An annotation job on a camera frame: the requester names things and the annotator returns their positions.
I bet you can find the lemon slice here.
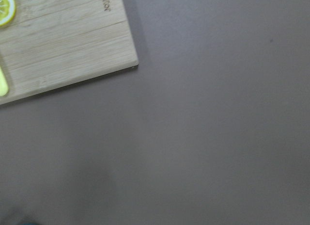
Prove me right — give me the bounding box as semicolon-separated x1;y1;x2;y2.
0;0;16;26

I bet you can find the bamboo cutting board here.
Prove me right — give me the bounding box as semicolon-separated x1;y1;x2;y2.
0;0;139;104

